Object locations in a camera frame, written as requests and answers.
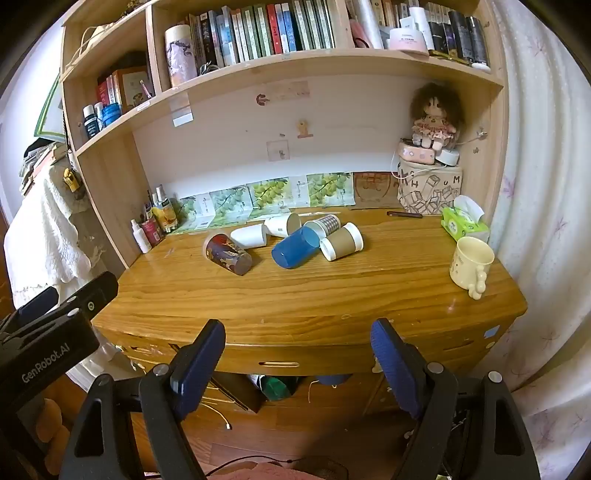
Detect cream mug with knobbly handle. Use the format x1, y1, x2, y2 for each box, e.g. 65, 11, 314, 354
450, 237, 496, 300

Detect stack of papers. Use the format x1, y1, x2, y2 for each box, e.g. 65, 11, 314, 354
19, 142, 71, 195

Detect row of dark bottles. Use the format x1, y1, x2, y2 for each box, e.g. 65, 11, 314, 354
425, 4, 490, 66

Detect white lace cloth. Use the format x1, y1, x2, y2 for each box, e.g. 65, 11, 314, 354
4, 173, 94, 309

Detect wooden bookshelf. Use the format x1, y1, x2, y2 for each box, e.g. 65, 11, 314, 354
59, 0, 509, 271

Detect red books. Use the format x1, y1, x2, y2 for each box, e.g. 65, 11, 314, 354
96, 75, 122, 108

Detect wooden desk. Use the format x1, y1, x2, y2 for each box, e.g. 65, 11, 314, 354
91, 208, 528, 418

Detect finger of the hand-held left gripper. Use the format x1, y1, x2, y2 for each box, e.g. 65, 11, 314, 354
55, 271, 119, 324
7, 286, 60, 326

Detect white cup with brown inside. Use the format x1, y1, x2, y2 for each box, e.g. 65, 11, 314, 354
264, 213, 302, 238

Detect grape print packet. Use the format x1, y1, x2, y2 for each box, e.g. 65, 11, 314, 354
247, 178, 293, 219
210, 186, 253, 227
178, 195, 214, 232
307, 172, 356, 209

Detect white spray bottle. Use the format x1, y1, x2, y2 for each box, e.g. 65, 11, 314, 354
130, 219, 153, 254

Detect green framed poster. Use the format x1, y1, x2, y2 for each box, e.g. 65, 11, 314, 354
34, 73, 66, 140

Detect green tissue pack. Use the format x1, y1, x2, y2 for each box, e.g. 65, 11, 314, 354
440, 195, 490, 242

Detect curly haired rag doll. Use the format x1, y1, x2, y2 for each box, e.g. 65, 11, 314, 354
410, 82, 465, 151

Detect white and pink jar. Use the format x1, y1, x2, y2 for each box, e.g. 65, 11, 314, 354
387, 28, 430, 57

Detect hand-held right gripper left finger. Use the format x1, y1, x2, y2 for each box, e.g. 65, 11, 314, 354
60, 318, 227, 480

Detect person's left hand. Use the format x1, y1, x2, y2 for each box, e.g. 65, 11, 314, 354
36, 398, 71, 457

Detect green bag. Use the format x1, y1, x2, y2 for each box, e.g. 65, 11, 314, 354
257, 376, 297, 402

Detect row of books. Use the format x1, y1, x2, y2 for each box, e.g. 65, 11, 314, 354
185, 0, 336, 68

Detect brown sleeved white cup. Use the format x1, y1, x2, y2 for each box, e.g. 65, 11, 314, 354
320, 222, 364, 262

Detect dark small bottle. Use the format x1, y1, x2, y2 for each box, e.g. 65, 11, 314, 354
82, 105, 100, 140

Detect white patterned tumbler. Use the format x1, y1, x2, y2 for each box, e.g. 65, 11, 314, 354
165, 25, 197, 89

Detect dark red patterned cup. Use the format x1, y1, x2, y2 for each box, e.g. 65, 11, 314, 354
203, 232, 253, 276

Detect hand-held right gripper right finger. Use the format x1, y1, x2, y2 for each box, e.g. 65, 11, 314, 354
370, 318, 541, 480

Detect white tube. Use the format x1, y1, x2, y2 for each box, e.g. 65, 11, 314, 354
408, 6, 435, 51

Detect black cable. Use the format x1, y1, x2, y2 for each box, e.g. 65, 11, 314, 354
203, 454, 297, 477

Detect brown printed packet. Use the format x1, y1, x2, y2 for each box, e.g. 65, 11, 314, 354
355, 171, 402, 209

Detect printed storage box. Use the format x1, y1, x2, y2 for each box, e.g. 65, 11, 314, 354
397, 159, 463, 216

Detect pink patterned case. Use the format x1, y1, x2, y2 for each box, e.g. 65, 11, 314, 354
398, 141, 437, 165

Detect blue plastic cup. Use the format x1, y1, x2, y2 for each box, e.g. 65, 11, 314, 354
271, 226, 321, 269

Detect white thin cable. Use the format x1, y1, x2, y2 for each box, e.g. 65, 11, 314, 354
201, 401, 232, 431

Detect white flowered curtain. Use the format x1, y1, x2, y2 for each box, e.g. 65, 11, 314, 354
480, 0, 591, 480

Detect orange picture box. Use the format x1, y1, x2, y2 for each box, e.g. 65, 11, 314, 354
111, 66, 154, 112

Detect checked paper cup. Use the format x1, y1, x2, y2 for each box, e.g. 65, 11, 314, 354
303, 214, 341, 241

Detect plain white paper cup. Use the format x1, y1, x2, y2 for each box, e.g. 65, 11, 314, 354
230, 224, 269, 248

